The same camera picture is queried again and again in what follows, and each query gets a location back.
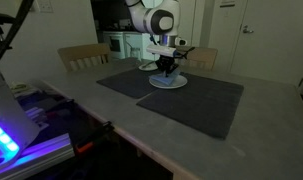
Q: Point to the yellowish flat item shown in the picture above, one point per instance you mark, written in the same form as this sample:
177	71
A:
20	87

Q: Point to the grey stacked parts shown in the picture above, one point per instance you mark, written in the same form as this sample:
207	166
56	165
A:
36	115

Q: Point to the metal spoon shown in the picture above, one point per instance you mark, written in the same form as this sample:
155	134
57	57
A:
147	65

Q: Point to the white light switch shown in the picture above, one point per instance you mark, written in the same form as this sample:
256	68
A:
44	5

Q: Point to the large white plate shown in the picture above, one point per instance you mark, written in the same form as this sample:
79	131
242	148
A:
181	81

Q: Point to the dark ribbed placemat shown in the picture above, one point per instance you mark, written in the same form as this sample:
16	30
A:
127	83
194	103

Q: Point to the aluminium rail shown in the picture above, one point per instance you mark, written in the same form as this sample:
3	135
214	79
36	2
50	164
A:
41	150

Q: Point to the white robot base blue light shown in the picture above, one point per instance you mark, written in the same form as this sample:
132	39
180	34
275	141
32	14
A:
4	110

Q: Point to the white oven dark window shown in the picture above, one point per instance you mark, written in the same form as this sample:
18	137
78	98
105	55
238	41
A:
106	46

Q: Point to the light wooden slat chair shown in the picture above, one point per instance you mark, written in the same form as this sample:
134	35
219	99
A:
84	51
201	56

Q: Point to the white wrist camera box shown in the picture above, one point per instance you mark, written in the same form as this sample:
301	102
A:
161	50

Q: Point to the small white plate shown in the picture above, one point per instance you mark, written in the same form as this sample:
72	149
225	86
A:
147	67

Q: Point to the clamp with red-orange grip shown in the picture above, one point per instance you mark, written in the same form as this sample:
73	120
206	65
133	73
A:
91	140

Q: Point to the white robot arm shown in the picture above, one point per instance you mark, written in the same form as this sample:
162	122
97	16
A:
151	16

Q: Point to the black slanted pole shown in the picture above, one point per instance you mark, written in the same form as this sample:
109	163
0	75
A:
15	29

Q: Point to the white room door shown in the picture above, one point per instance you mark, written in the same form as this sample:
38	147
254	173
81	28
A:
274	40

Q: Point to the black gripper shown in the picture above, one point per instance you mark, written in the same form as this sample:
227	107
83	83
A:
167	61

